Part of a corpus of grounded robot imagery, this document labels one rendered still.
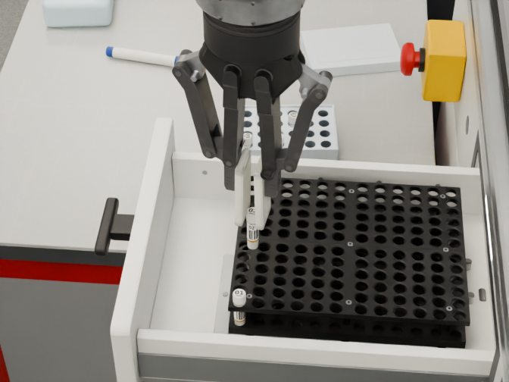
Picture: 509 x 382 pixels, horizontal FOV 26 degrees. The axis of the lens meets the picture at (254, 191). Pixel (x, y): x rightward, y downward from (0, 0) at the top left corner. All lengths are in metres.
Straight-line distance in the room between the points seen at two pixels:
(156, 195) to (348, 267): 0.20
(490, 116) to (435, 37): 0.25
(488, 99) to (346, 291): 0.24
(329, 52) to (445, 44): 0.24
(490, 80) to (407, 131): 0.30
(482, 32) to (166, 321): 0.45
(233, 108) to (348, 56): 0.62
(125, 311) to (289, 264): 0.17
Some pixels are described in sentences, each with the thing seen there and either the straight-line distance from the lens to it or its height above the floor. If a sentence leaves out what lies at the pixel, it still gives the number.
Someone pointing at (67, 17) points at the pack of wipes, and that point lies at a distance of 1.58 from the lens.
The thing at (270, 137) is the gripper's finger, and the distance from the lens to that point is 0.91.
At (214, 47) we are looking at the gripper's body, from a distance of 0.85.
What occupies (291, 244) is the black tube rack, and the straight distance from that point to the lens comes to 1.08.
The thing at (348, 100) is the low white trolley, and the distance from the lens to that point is 1.46.
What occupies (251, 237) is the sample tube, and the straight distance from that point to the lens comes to 1.02.
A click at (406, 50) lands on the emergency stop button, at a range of 1.33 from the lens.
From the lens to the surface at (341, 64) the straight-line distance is 1.49.
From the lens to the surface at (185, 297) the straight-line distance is 1.12.
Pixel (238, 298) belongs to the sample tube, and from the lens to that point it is 1.01.
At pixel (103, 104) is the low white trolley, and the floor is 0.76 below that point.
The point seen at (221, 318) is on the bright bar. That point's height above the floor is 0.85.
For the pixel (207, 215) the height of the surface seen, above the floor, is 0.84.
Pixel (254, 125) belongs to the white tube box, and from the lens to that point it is 1.36.
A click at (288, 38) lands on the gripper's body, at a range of 0.84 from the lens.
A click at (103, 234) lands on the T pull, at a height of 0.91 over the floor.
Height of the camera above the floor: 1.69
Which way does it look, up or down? 45 degrees down
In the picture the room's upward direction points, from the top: straight up
